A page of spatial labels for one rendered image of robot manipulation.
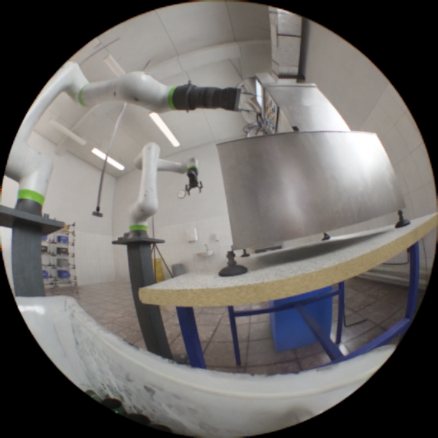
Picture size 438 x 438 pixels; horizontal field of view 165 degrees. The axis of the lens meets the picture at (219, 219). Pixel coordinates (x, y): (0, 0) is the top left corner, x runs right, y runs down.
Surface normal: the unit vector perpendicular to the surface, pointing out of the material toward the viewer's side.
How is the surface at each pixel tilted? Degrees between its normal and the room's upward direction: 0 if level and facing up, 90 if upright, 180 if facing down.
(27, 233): 90
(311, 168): 90
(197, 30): 180
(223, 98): 131
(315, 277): 90
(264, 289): 90
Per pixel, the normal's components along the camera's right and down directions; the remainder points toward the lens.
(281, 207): -0.22, -0.18
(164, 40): 0.14, 0.97
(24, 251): 0.97, -0.17
